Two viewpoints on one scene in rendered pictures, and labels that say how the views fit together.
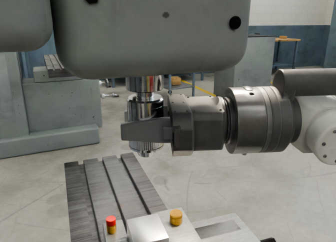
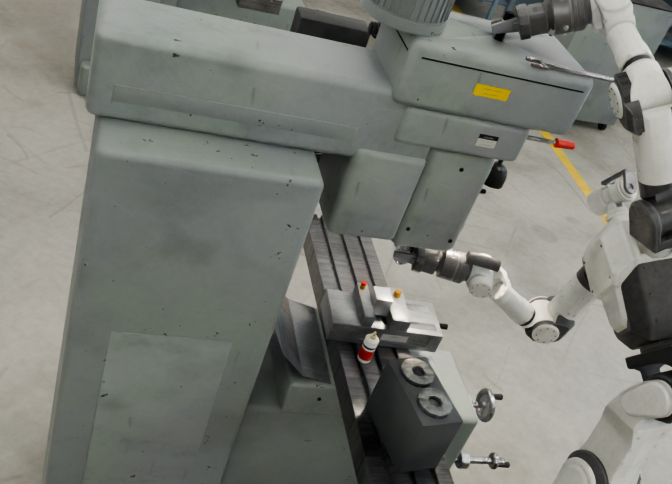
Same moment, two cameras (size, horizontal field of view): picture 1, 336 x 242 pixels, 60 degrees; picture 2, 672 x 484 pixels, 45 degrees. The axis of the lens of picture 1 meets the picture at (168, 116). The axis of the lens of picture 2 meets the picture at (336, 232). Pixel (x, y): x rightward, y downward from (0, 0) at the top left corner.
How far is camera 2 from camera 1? 1.92 m
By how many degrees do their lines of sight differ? 16
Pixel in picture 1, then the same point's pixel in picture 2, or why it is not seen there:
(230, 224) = (426, 308)
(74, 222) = (322, 271)
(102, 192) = (340, 254)
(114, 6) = (413, 231)
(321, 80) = (483, 263)
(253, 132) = (447, 273)
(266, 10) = not seen: outside the picture
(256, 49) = not seen: hidden behind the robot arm
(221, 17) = (446, 238)
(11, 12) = (388, 234)
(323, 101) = (482, 270)
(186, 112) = (423, 257)
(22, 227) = not seen: hidden behind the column
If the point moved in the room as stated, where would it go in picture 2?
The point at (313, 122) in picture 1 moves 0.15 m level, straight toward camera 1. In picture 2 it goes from (473, 277) to (447, 297)
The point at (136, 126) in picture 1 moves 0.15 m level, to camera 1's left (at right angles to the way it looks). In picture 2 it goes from (400, 254) to (350, 235)
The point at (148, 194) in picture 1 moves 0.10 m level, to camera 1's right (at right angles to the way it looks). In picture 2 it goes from (375, 269) to (403, 279)
